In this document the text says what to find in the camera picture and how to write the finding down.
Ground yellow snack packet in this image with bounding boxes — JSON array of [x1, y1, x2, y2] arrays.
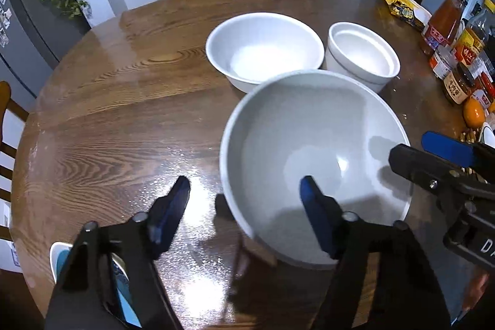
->
[[381, 0, 433, 32]]

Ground white ribbed bowl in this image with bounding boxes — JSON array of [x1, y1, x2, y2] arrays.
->
[[325, 22, 400, 94]]

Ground cluster of fridge magnets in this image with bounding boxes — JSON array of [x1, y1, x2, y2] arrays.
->
[[0, 0, 12, 48]]

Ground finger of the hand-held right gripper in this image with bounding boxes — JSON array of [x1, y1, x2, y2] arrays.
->
[[421, 131, 495, 184], [389, 144, 476, 199]]

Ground wooden dining chair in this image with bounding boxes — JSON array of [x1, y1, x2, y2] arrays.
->
[[0, 80, 31, 242]]

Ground red sauce bottle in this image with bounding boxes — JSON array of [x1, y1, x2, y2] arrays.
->
[[420, 0, 468, 58]]

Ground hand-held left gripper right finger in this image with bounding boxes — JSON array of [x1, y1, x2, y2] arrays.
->
[[299, 175, 453, 330]]

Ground brown lidded sauce jar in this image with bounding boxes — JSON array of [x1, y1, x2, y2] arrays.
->
[[443, 61, 477, 105]]

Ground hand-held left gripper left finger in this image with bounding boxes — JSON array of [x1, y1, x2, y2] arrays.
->
[[44, 175, 192, 330]]

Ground orange fruit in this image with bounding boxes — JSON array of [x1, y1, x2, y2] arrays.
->
[[463, 97, 487, 126]]

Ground red lidded sauce jar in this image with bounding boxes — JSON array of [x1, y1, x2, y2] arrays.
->
[[470, 71, 495, 110]]

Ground white bowl with blue rim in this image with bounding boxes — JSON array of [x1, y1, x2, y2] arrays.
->
[[480, 121, 495, 149]]

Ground plain white bowl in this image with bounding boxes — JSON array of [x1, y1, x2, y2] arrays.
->
[[205, 12, 325, 93]]

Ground blue square dish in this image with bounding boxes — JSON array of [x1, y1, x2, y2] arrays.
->
[[54, 251, 144, 328]]

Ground grey refrigerator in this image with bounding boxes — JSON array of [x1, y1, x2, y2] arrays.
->
[[0, 0, 91, 110]]

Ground small red labelled jar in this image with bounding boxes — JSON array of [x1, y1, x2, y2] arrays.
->
[[429, 46, 459, 80]]

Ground large grey bowl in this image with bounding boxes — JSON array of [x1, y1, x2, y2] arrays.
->
[[219, 70, 414, 269]]

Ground person's right hand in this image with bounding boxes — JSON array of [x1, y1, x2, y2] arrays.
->
[[462, 272, 490, 311]]

